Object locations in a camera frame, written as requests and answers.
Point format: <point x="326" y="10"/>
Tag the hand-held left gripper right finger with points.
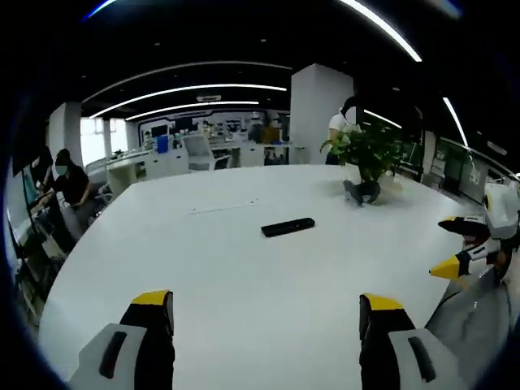
<point x="378" y="329"/>

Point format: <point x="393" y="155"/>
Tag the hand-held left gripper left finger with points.
<point x="152" y="325"/>

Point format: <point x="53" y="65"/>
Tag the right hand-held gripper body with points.
<point x="503" y="209"/>

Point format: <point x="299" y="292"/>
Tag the black remote control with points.
<point x="288" y="227"/>

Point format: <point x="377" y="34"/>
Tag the person's right hand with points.
<point x="503" y="264"/>

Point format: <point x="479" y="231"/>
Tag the grey mesh office chair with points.
<point x="467" y="321"/>

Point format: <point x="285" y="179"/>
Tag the green potted plant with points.
<point x="365" y="150"/>

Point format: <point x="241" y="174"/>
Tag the white office chair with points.
<point x="199" y="152"/>

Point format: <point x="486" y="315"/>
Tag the blue bin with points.
<point x="162" y="145"/>

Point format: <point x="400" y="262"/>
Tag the white square pillar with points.
<point x="317" y="109"/>

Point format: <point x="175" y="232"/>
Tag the white cabinet row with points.
<point x="248" y="154"/>

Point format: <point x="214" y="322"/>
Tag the hanging ceiling sign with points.
<point x="209" y="98"/>

